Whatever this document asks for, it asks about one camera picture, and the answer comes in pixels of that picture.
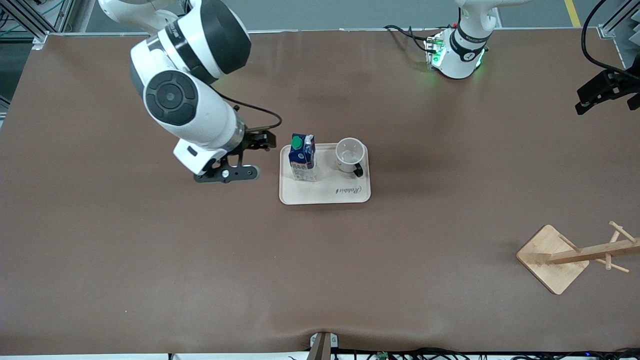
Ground aluminium frame profile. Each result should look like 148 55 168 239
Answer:
597 0 640 39
0 0 76 51

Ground white smiley mug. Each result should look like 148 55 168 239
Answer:
334 137 365 178

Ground cream plastic tray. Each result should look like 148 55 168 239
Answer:
279 142 372 206

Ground black base cables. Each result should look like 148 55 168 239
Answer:
383 24 437 54

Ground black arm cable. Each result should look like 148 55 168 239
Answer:
581 0 632 82
215 92 283 132

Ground wooden mug stand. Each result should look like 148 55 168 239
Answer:
516 220 640 296

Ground metal table edge bracket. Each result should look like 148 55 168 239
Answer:
309 331 339 360

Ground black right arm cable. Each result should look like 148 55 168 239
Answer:
215 92 283 132

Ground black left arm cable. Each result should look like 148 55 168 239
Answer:
581 0 632 82

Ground blue white milk carton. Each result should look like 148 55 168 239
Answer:
288 133 318 182

